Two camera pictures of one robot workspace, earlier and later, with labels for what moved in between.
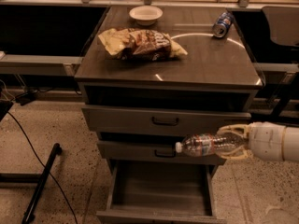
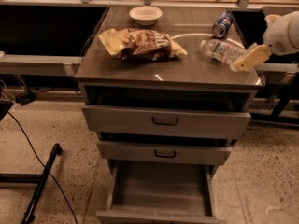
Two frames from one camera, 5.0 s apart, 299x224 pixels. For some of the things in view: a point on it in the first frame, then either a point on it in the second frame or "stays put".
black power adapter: x=26 y=98 stays put
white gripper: x=266 y=140 -> x=277 y=36
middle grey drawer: x=152 y=152 stays put
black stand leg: x=30 y=213 stays put
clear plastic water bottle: x=210 y=144 -> x=224 y=51
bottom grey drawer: x=160 y=192 stays put
